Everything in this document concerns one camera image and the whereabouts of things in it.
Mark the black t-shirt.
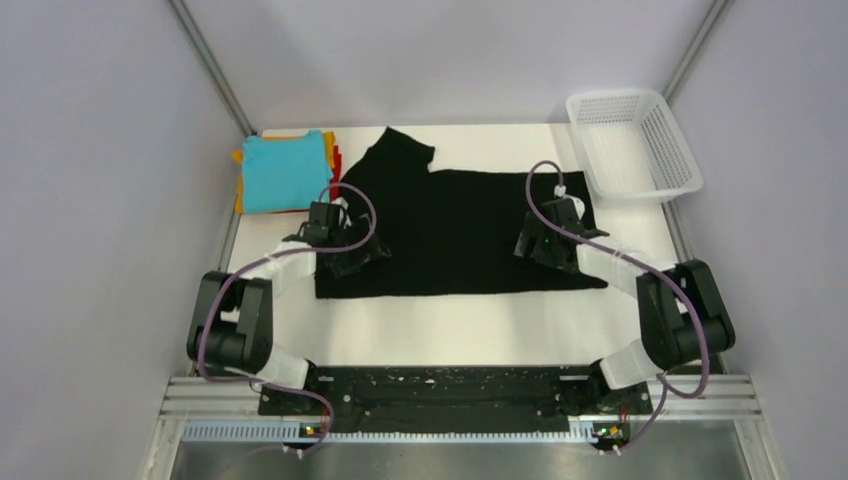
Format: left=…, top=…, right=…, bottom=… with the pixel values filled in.
left=315, top=128, right=607, bottom=299

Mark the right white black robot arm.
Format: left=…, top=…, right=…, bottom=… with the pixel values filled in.
left=515, top=195, right=736, bottom=412

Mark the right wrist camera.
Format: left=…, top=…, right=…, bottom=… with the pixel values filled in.
left=554, top=185, right=586, bottom=219

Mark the purple cable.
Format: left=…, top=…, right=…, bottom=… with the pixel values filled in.
left=195, top=182, right=379, bottom=458
left=525, top=160, right=711, bottom=457

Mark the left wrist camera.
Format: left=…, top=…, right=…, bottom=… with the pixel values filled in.
left=331, top=197, right=352, bottom=229

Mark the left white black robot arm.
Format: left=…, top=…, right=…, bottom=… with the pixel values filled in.
left=186, top=200, right=381, bottom=414

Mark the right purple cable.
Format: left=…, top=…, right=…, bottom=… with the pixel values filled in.
left=525, top=160, right=711, bottom=457

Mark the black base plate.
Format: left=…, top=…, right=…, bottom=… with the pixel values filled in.
left=258, top=366, right=653, bottom=434

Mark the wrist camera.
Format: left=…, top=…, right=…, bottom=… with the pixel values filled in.
left=554, top=185, right=586, bottom=219
left=331, top=197, right=352, bottom=229

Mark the folded yellow t-shirt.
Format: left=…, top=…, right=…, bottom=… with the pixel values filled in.
left=231, top=131, right=339, bottom=217

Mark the white plastic basket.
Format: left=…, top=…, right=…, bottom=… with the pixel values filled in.
left=565, top=88, right=704, bottom=206

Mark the white slotted cable duct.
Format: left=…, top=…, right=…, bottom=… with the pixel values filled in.
left=182, top=420, right=624, bottom=444

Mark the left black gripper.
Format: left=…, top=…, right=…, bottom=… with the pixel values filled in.
left=329, top=214, right=390, bottom=278

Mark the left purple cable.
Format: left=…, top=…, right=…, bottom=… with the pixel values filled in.
left=195, top=182, right=379, bottom=458

